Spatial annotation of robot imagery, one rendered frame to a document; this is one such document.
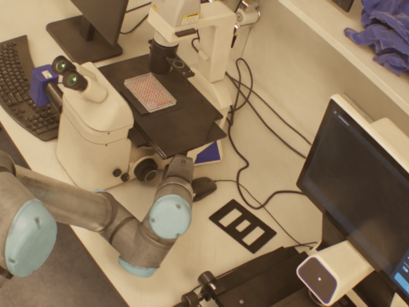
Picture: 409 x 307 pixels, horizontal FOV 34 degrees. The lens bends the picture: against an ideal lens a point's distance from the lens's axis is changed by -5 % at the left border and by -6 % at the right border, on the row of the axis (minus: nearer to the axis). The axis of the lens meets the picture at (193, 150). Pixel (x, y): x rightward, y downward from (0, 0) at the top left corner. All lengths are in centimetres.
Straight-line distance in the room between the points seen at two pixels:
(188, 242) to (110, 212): 29
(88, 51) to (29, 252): 132
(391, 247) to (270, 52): 104
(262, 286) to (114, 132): 52
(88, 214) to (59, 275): 111
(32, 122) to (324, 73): 88
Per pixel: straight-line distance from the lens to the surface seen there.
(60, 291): 259
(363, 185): 146
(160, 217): 156
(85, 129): 175
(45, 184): 138
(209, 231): 188
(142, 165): 188
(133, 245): 163
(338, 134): 146
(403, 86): 173
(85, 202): 152
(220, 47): 191
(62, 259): 268
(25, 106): 210
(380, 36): 173
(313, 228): 200
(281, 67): 230
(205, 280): 163
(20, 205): 111
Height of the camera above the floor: 215
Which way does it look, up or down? 42 degrees down
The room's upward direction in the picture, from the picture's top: 17 degrees clockwise
